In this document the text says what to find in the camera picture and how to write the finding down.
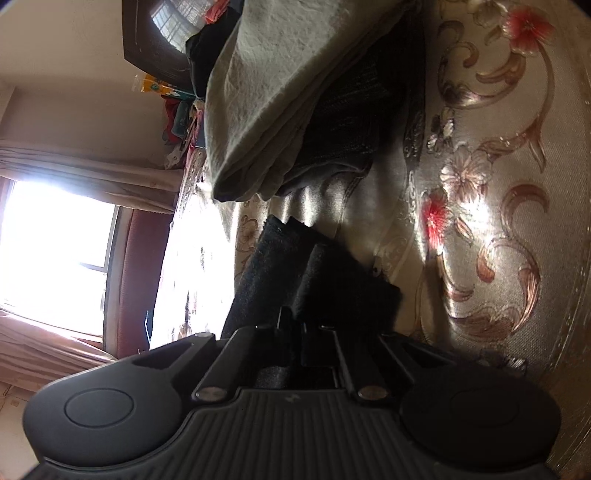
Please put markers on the yellow and teal package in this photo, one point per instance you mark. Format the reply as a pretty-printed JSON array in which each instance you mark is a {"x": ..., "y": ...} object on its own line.
[{"x": 157, "y": 86}]

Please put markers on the window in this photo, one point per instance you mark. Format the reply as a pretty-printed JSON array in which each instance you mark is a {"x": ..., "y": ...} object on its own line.
[{"x": 55, "y": 254}]

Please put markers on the black bundled clothes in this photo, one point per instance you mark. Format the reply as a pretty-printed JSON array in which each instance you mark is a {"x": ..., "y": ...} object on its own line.
[{"x": 207, "y": 55}]

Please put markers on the beige patterned curtain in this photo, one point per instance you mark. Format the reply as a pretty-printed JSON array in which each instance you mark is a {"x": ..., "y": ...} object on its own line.
[
  {"x": 92, "y": 170},
  {"x": 46, "y": 350}
]

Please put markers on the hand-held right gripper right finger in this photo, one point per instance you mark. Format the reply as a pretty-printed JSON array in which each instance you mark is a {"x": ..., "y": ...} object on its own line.
[{"x": 360, "y": 364}]

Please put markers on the floral satin bedspread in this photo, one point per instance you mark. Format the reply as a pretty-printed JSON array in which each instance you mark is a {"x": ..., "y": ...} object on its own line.
[{"x": 485, "y": 230}]

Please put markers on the dark wooden headboard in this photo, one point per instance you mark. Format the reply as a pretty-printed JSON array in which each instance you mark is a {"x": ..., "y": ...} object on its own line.
[{"x": 152, "y": 50}]

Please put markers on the teal cloth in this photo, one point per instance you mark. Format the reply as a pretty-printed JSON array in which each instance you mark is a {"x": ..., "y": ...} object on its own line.
[{"x": 184, "y": 120}]

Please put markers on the maroon padded bench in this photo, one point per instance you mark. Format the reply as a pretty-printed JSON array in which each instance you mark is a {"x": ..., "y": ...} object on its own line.
[{"x": 138, "y": 277}]

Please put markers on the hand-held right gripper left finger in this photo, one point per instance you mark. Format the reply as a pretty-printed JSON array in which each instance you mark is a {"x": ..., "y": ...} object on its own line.
[{"x": 244, "y": 341}]

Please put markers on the black pants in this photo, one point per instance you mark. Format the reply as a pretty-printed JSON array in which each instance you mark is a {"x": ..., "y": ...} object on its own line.
[{"x": 323, "y": 286}]

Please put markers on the grey-green folded clothes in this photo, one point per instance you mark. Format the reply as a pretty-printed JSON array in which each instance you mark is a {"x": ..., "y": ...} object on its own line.
[{"x": 277, "y": 92}]

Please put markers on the dark denim jeans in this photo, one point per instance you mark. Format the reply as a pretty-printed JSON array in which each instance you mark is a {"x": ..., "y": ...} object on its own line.
[{"x": 351, "y": 115}]

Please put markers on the pink pillow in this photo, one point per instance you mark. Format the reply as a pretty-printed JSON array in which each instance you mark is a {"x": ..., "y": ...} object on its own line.
[{"x": 217, "y": 11}]

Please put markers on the white plastic bag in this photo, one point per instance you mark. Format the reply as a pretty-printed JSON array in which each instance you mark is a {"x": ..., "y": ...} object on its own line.
[{"x": 174, "y": 154}]

